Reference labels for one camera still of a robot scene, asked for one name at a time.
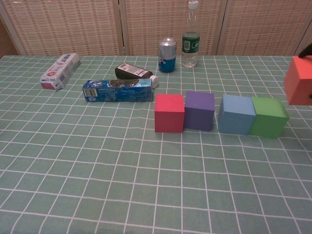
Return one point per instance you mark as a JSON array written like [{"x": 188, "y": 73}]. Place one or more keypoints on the purple foam cube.
[{"x": 198, "y": 114}]

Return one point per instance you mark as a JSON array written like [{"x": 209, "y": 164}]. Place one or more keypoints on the blue silver drink can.
[{"x": 167, "y": 58}]

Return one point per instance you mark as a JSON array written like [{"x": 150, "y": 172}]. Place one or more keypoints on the green foam cube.
[{"x": 268, "y": 122}]

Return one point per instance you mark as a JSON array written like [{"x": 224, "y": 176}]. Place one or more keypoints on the light blue foam cube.
[{"x": 235, "y": 119}]

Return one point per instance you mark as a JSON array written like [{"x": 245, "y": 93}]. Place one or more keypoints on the dark brown bottle white cap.
[{"x": 131, "y": 72}]

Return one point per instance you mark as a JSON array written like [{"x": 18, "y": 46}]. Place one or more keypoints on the white pink toothpaste box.
[{"x": 61, "y": 70}]

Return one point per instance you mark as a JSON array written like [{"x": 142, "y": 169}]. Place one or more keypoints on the blue cookie box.
[{"x": 117, "y": 93}]

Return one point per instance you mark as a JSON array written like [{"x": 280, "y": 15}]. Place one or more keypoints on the clear water bottle green label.
[{"x": 190, "y": 46}]

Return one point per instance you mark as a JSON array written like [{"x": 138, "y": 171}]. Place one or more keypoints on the bamboo folding screen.
[{"x": 73, "y": 26}]

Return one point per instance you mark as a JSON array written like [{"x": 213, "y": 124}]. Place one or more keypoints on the green checked tablecloth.
[{"x": 97, "y": 170}]

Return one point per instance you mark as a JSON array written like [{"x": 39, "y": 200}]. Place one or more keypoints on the magenta-red foam cube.
[{"x": 169, "y": 117}]

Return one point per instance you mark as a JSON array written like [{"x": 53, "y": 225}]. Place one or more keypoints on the orange-red foam cube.
[{"x": 299, "y": 87}]

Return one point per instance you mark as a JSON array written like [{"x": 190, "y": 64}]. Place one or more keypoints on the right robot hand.
[{"x": 306, "y": 51}]

